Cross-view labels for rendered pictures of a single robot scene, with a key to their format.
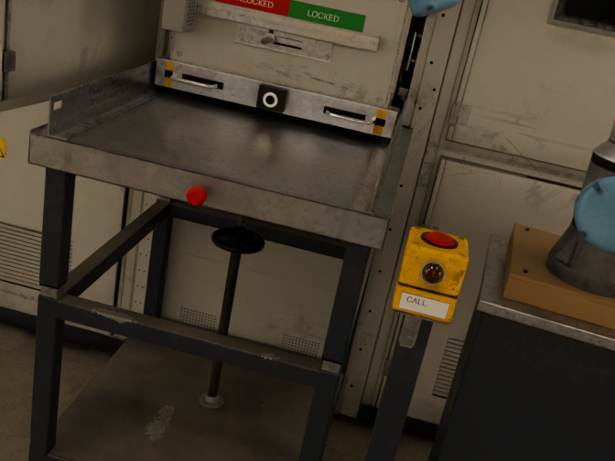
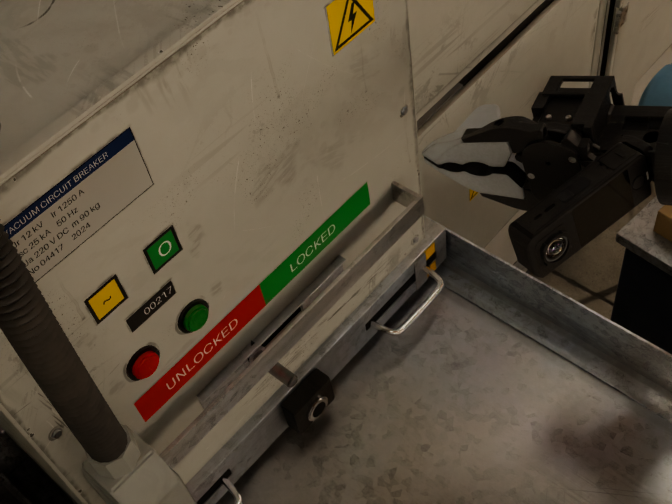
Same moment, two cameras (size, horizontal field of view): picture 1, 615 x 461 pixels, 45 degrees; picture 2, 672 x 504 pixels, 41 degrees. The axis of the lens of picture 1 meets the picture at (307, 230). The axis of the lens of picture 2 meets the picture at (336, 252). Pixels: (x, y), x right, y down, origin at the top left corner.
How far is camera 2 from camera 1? 1.40 m
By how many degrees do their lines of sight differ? 46
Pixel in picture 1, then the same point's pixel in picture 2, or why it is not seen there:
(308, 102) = (346, 345)
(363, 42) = (406, 222)
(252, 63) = (246, 403)
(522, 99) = (440, 18)
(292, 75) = (305, 346)
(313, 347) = not seen: hidden behind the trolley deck
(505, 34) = not seen: outside the picture
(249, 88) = (266, 427)
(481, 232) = (446, 181)
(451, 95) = not seen: hidden behind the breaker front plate
